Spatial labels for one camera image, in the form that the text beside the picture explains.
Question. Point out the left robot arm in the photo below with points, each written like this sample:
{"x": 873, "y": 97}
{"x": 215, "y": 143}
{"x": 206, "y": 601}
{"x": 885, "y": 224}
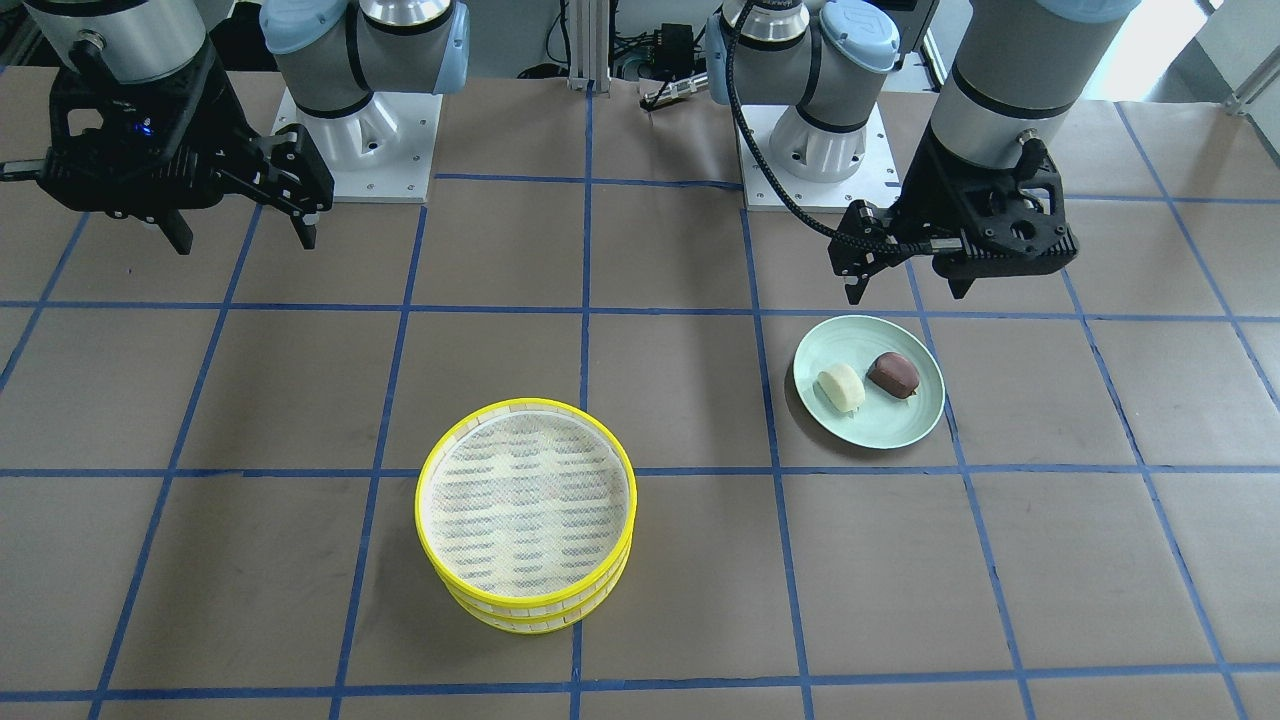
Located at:
{"x": 1018, "y": 70}

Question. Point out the silver connector plug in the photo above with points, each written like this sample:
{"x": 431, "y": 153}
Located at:
{"x": 674, "y": 91}

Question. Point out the yellow steamer layer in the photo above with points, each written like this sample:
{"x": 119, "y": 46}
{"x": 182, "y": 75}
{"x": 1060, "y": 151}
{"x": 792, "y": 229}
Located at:
{"x": 545, "y": 617}
{"x": 525, "y": 501}

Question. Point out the brown steamed bun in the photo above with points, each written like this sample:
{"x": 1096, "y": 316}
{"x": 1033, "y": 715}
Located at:
{"x": 894, "y": 374}

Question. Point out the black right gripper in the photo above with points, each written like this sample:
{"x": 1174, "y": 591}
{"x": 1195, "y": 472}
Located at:
{"x": 222, "y": 143}

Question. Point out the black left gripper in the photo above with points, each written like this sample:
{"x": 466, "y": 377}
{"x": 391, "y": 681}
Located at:
{"x": 921, "y": 190}

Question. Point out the black power adapter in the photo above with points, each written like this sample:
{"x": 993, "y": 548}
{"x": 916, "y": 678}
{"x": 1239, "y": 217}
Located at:
{"x": 673, "y": 51}

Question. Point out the light green plate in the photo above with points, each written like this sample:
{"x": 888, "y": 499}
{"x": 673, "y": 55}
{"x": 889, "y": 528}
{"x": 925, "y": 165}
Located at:
{"x": 883, "y": 421}

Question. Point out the white steamed bun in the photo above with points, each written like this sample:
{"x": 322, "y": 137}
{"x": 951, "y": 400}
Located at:
{"x": 843, "y": 387}

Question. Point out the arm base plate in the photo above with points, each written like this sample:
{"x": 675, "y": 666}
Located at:
{"x": 823, "y": 172}
{"x": 382, "y": 153}

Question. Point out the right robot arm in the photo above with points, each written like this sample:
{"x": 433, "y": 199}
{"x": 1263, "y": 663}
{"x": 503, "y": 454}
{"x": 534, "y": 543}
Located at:
{"x": 333, "y": 55}

